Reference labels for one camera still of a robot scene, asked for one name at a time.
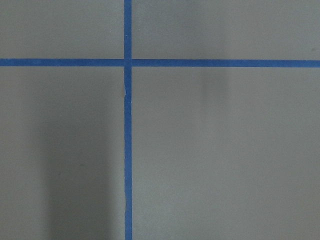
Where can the brown paper table cover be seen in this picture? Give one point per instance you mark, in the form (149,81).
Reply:
(218,153)

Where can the blue tape grid lines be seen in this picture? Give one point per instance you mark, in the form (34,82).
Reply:
(128,63)

